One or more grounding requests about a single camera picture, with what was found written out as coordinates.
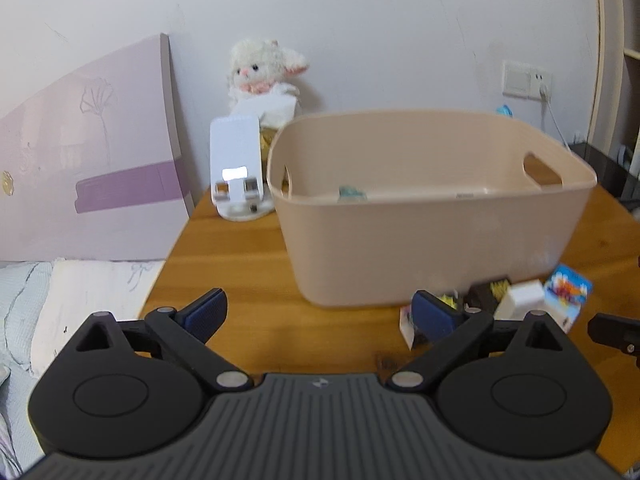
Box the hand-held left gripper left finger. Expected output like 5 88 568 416
74 288 254 394

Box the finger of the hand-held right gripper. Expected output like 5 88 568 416
587 312 640 361

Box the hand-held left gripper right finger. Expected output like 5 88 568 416
384 289 577 394

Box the beige plastic basket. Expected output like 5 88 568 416
266 108 599 309

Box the white box with colourful print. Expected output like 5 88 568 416
399 305 427 351

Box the black box with yellow print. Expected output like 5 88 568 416
464 280 512 312

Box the colourful printed small box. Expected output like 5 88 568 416
542 263 594 334

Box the plain white small box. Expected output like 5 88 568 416
493 280 546 320

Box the white pillow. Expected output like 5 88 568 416
30 258 167 380

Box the white phone stand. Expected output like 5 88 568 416
209 115 275 223

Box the black side table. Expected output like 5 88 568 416
567 142 640 221

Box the yellow packet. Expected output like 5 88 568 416
257 127 282 162

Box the light blue blanket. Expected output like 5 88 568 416
0 261 55 480

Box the purple headboard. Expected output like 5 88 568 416
0 33 196 264

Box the white folded paper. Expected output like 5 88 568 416
233 93 302 129

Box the white plush toy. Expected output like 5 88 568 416
227 38 310 111

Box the white plug with cable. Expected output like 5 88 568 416
538 84 576 150

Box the white wall socket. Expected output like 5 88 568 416
501 59 554 101

